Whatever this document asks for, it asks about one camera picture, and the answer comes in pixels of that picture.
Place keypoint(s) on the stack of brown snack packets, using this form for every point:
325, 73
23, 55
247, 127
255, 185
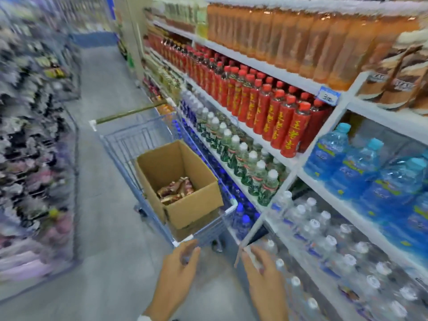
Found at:
398, 76

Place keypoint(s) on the bunch of brown bottles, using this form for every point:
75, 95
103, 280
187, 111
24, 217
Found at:
175, 191

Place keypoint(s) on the row of purple-label bottles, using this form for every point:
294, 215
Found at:
192, 108

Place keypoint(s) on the row of large blue water bottles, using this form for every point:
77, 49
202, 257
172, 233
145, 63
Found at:
367, 177

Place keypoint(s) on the row of red drink bottles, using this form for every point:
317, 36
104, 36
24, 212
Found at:
264, 106

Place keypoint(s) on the person's left thumb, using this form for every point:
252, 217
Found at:
194, 258

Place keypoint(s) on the person's right thumb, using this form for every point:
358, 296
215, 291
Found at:
248, 265

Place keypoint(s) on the white metal shelf unit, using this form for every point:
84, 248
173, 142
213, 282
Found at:
354, 96

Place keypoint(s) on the row of pale yellow bottles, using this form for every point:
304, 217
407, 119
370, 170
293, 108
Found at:
182, 15

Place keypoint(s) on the blue and white price tag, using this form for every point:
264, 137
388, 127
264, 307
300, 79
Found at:
328, 95

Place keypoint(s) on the brown cardboard box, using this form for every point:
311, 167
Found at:
197, 200

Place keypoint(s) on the row of green-label bottles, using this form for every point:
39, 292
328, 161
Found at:
249, 167

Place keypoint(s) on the row of clear white-cap bottles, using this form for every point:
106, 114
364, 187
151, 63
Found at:
334, 250

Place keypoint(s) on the person's left hand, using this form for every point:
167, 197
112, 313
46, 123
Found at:
172, 287

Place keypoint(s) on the row of orange drink bottles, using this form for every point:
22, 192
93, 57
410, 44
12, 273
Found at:
301, 40

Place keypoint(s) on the row of dark blue bottles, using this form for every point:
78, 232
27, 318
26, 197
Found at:
242, 223

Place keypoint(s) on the blue hanging sign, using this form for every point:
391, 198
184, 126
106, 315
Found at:
110, 7

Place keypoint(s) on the person's right hand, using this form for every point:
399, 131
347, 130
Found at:
267, 290

